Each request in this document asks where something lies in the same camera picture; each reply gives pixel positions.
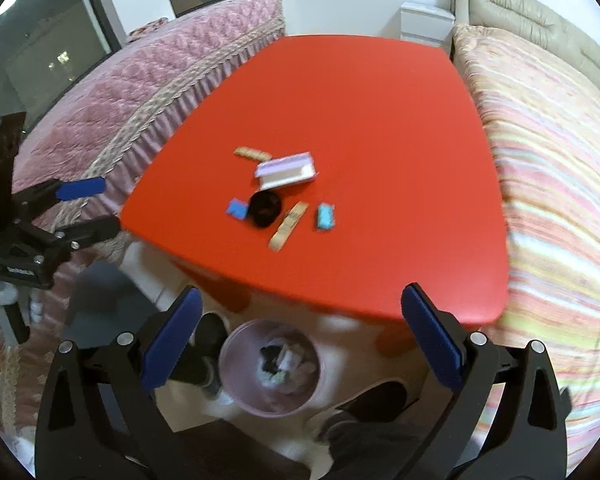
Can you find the blue small wrapper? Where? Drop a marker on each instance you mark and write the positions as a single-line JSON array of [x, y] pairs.
[[237, 209]]

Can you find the purple white box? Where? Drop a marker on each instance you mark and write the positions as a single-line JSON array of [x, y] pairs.
[[285, 171]]

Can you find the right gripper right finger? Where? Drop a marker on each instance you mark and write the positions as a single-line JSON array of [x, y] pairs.
[[527, 438]]

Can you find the red table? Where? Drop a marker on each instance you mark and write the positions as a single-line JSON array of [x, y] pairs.
[[400, 154]]

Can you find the white nightstand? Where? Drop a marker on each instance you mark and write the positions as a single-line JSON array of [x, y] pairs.
[[424, 24]]

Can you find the beige leather headboard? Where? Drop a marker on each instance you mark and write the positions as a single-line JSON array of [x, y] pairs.
[[531, 20]]

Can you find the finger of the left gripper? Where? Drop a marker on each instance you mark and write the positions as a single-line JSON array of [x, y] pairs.
[[33, 201], [69, 239]]

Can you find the pink trash bin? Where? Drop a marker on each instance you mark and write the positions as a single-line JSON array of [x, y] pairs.
[[269, 369]]

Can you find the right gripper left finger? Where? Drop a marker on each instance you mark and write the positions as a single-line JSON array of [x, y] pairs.
[[97, 419]]

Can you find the pink quilted bed cover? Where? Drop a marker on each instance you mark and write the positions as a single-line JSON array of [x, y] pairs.
[[119, 114]]

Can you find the cyan small wrapper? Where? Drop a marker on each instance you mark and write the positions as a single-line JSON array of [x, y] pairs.
[[325, 217]]

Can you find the wooden clothespin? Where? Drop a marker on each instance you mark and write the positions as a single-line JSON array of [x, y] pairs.
[[287, 226]]

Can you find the striped bed mattress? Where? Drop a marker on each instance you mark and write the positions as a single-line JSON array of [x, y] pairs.
[[542, 121]]

